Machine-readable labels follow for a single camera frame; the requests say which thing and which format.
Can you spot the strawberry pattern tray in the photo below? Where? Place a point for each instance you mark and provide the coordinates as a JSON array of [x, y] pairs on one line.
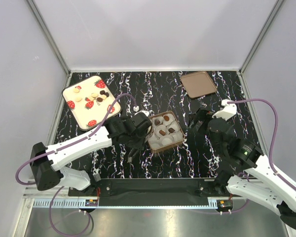
[[93, 107]]

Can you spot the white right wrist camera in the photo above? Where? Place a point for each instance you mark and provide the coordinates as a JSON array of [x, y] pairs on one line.
[[229, 109]]

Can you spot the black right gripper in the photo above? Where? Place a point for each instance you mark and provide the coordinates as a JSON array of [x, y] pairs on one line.
[[201, 115]]

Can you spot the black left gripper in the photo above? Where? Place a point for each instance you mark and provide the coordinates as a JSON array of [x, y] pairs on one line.
[[140, 144]]

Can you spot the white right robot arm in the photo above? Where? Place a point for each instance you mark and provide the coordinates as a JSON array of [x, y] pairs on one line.
[[278, 196]]

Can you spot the metal tongs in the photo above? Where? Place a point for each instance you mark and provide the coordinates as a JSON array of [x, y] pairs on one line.
[[132, 154]]

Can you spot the rose gold box lid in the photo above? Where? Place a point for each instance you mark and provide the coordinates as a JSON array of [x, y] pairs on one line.
[[198, 84]]

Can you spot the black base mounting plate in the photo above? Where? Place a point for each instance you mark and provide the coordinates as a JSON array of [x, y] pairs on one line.
[[183, 192]]

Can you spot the rose gold chocolate box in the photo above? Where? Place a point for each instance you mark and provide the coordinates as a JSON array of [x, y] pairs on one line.
[[160, 139]]

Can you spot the dark cone chocolate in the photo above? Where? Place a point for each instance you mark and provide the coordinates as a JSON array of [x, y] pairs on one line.
[[156, 122]]

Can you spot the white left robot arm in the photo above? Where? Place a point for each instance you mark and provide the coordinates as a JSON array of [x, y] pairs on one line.
[[50, 169]]

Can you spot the dark chocolate pair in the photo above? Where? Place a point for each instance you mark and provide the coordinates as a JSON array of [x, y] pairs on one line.
[[102, 92]]

